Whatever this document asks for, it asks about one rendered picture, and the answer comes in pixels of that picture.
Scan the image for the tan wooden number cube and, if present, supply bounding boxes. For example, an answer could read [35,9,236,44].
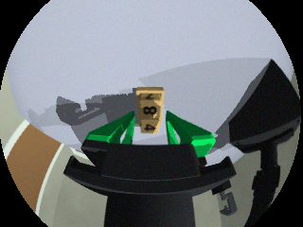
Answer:
[140,118,160,133]
[139,93,161,118]

